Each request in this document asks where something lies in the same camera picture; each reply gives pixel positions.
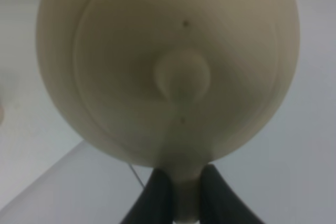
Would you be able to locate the beige ceramic teapot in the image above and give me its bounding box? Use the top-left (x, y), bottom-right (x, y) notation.
top-left (36, 0), bottom-right (300, 223)

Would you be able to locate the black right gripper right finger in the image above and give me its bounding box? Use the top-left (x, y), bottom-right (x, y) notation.
top-left (199, 164), bottom-right (264, 224)

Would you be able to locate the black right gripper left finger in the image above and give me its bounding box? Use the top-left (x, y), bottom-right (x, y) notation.
top-left (121, 169), bottom-right (174, 224)

